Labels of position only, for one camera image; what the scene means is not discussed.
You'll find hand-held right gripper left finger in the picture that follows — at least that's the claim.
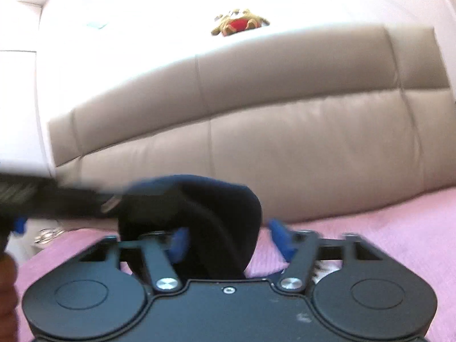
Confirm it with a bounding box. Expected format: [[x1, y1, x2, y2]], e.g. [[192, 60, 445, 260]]
[[77, 227, 189, 292]]

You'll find pink blanket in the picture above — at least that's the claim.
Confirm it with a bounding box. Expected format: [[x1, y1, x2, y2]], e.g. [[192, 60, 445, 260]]
[[14, 187, 456, 342]]

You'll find beige leather sofa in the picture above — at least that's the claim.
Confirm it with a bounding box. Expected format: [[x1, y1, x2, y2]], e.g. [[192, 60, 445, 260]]
[[0, 0, 456, 229]]

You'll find dark navy garment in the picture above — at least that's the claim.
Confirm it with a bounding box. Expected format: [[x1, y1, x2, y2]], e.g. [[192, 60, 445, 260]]
[[117, 174, 263, 280]]

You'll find small silver metal object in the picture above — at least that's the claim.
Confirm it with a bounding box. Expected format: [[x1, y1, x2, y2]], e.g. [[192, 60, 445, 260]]
[[34, 228, 65, 246]]

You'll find brown plush toy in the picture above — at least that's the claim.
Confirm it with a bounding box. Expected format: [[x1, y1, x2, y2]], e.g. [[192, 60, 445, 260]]
[[210, 7, 271, 38]]

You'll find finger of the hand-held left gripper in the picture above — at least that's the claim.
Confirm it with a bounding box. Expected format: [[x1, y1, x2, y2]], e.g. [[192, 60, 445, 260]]
[[43, 175, 180, 219]]

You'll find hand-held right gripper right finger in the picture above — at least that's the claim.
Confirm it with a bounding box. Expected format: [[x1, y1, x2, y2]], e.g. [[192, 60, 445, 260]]
[[268, 219, 384, 290]]

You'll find person's left forearm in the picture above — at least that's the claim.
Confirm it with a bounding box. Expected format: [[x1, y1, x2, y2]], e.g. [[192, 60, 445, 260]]
[[0, 253, 19, 342]]

